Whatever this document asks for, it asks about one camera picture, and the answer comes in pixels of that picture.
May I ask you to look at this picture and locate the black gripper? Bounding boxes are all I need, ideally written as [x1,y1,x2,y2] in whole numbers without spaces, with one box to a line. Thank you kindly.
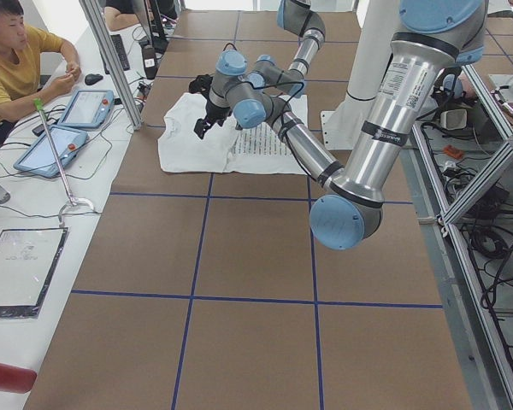
[193,101,231,139]

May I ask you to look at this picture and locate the white long-sleeve printed shirt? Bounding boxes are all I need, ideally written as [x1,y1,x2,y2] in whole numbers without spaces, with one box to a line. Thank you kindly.
[158,92,304,174]

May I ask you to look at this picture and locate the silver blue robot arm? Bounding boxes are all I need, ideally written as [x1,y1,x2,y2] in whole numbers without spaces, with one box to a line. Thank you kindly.
[189,1,488,250]
[245,0,326,97]

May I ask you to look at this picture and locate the blue teach pendant far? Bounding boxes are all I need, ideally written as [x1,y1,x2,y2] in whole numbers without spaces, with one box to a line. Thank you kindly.
[57,90,114,130]

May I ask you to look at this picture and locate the blue teach pendant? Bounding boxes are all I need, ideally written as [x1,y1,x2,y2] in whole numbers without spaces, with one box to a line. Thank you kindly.
[57,90,114,130]
[14,126,88,179]

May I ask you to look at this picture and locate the black computer mouse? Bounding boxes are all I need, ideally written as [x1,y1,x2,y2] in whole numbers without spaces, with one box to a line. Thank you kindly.
[84,73,103,86]

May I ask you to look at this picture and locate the black keyboard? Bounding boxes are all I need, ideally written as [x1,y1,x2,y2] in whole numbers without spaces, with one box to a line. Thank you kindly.
[110,34,131,71]

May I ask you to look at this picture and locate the blue teach pendant near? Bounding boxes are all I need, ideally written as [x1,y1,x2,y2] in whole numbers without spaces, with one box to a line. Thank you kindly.
[14,126,88,179]

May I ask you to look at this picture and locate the man in yellow shirt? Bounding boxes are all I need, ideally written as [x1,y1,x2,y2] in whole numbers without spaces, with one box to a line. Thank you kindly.
[0,1,81,144]

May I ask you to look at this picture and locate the red bottle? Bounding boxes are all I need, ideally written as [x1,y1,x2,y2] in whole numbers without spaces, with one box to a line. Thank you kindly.
[0,363,37,394]

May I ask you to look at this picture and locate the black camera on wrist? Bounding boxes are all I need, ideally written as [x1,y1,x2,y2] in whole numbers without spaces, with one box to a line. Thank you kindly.
[188,74,213,98]

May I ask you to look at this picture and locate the aluminium frame post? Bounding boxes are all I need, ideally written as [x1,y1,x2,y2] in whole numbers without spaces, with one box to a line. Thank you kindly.
[79,0,142,131]

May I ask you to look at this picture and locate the metal reacher stick green handle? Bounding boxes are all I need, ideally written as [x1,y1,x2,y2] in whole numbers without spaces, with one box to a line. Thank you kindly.
[33,98,97,227]

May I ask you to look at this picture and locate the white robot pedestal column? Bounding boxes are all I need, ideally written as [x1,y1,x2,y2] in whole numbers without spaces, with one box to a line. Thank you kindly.
[321,0,400,150]

